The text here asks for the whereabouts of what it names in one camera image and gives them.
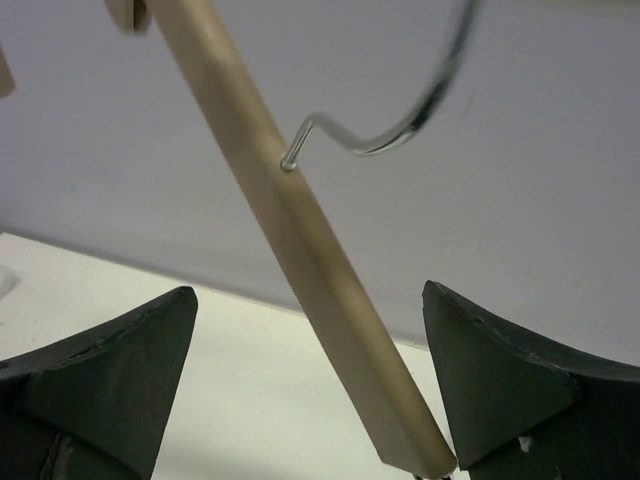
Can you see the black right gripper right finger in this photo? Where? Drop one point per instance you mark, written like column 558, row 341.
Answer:
column 522, row 406

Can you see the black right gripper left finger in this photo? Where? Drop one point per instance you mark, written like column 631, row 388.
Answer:
column 95, row 405

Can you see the wooden clip hanger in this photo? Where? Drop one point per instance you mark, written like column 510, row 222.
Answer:
column 388, row 402

